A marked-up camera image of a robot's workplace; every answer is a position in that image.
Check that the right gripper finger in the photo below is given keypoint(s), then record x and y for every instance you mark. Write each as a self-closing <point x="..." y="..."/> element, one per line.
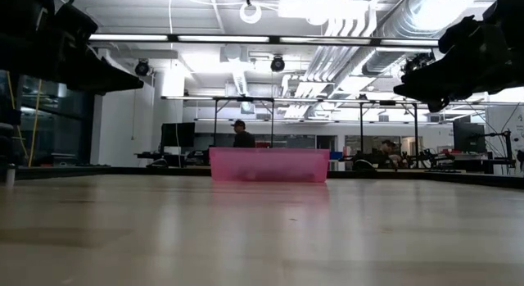
<point x="442" y="81"/>

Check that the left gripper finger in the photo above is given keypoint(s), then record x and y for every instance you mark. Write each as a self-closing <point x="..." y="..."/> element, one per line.
<point x="106" y="79"/>

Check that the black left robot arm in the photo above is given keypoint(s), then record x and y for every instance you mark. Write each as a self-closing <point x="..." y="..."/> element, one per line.
<point x="20" y="24"/>

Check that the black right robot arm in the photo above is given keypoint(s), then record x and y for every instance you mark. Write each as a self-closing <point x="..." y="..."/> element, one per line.
<point x="507" y="15"/>

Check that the black ceiling spotlight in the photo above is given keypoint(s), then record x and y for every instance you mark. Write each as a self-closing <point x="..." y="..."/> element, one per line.
<point x="277" y="64"/>
<point x="417" y="61"/>
<point x="142" y="68"/>

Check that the black computer monitor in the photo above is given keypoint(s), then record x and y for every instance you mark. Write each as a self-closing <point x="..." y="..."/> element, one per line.
<point x="468" y="136"/>
<point x="178" y="134"/>

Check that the person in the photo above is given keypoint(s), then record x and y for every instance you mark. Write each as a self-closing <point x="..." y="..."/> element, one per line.
<point x="389" y="151"/>
<point x="243" y="139"/>

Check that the pink translucent plastic bin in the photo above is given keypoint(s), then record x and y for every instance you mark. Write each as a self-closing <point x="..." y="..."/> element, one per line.
<point x="268" y="165"/>

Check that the black background rig frame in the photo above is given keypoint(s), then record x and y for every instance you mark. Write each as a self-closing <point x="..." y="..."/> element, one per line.
<point x="245" y="100"/>
<point x="389" y="103"/>

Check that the silver ventilation duct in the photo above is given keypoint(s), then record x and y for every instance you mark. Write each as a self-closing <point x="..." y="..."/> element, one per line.
<point x="393" y="44"/>

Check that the black aluminium table frame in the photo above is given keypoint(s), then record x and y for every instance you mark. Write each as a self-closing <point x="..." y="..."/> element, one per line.
<point x="82" y="170"/>

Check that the small white post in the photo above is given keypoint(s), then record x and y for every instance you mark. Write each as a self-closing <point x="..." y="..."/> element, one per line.
<point x="10" y="174"/>

